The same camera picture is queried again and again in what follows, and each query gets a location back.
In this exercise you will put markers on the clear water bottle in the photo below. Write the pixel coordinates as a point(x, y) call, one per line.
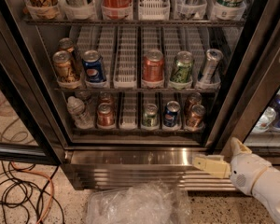
point(79, 113)

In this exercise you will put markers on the slim silver can middle shelf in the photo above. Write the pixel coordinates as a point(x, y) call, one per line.
point(211, 60)

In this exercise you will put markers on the blue pepsi can shelf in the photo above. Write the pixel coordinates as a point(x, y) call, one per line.
point(171, 112)
point(93, 66)

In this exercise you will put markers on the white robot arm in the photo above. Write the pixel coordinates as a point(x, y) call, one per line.
point(267, 191)

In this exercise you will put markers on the glass fridge door right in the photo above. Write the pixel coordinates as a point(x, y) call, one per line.
point(258, 93)

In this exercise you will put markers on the copper can bottom rear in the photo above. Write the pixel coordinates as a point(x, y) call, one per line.
point(193, 98)

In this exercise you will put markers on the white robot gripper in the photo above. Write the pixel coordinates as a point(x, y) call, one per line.
point(245, 172)

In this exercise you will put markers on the red can middle shelf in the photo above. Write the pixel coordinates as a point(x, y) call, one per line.
point(153, 66)

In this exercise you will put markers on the copper can bottom front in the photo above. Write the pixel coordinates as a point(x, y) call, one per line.
point(195, 116)

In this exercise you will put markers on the blue pepsi can middle shelf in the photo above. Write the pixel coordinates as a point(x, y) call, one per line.
point(93, 66)

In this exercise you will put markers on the red can bottom rear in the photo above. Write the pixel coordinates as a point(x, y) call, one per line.
point(106, 97)

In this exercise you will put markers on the green can bottom shelf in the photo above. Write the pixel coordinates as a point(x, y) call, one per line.
point(150, 115)

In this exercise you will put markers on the clear plastic bag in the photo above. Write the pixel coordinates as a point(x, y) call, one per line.
point(146, 203)

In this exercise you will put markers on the blue pepsi can bottom shelf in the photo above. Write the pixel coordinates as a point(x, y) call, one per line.
point(171, 112)

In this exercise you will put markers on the gold can middle rear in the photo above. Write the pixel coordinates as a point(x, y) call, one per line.
point(66, 44)

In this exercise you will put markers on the glass fridge door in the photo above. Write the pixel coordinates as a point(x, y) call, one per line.
point(258, 93)
point(28, 131)

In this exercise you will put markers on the green can middle shelf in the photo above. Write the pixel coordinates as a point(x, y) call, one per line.
point(182, 67)

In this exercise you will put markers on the copper can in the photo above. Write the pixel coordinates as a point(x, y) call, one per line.
point(193, 98)
point(195, 116)

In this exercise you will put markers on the steel fridge base grille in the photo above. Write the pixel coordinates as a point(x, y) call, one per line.
point(121, 168)

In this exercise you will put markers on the glass fridge door left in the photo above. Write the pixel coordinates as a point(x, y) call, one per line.
point(28, 131)

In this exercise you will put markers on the gold can middle front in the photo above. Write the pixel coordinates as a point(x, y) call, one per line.
point(65, 67)

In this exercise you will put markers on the red cola can top shelf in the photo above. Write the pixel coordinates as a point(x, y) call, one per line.
point(116, 9)

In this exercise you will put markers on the red can bottom front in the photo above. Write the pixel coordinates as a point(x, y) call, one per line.
point(105, 114)

